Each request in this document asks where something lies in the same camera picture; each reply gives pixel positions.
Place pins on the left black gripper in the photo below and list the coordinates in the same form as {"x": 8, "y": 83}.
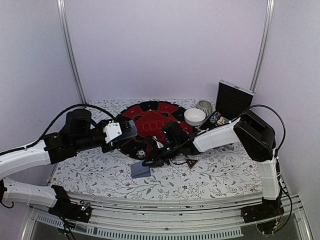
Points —
{"x": 114, "y": 146}

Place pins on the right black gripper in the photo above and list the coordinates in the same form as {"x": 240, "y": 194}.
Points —
{"x": 158, "y": 160}

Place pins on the blue ten poker chip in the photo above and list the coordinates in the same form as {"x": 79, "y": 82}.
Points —
{"x": 141, "y": 154}

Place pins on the dealt playing card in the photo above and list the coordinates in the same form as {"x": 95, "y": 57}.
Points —
{"x": 140, "y": 168}
{"x": 137, "y": 172}

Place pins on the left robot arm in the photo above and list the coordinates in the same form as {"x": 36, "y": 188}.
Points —
{"x": 80, "y": 133}

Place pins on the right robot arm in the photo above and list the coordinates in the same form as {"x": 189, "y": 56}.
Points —
{"x": 256, "y": 137}

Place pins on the black triangular all-in marker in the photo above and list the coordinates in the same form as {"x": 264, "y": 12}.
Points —
{"x": 191, "y": 162}

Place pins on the round red black poker mat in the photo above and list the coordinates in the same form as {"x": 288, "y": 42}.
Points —
{"x": 162, "y": 119}

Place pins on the white ceramic bowl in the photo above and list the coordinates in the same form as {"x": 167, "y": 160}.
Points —
{"x": 194, "y": 117}

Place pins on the poker chip stack left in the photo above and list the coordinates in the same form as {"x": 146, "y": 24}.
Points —
{"x": 215, "y": 117}

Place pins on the grey striped ceramic mug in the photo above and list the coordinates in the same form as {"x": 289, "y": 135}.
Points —
{"x": 205, "y": 106}

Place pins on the card deck in case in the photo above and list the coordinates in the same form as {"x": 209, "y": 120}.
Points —
{"x": 222, "y": 121}

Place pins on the aluminium poker chip case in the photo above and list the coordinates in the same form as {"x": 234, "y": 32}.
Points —
{"x": 231, "y": 101}

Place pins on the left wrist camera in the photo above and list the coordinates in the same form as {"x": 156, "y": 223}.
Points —
{"x": 112, "y": 130}

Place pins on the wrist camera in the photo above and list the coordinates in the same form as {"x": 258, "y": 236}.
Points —
{"x": 112, "y": 130}
{"x": 154, "y": 142}

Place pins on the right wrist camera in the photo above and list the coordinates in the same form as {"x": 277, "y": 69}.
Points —
{"x": 154, "y": 142}

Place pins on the aluminium front rail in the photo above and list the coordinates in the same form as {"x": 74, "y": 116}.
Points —
{"x": 202, "y": 219}

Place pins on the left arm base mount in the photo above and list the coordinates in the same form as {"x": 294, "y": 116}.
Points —
{"x": 64, "y": 208}

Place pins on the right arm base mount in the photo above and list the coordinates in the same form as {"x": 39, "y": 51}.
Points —
{"x": 265, "y": 210}

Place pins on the left aluminium frame post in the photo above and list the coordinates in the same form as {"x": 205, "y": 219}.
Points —
{"x": 62, "y": 13}

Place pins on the aluminium frame post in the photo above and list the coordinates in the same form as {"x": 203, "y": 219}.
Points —
{"x": 62, "y": 13}
{"x": 263, "y": 44}

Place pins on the right aluminium frame post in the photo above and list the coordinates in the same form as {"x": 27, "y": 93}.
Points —
{"x": 263, "y": 44}

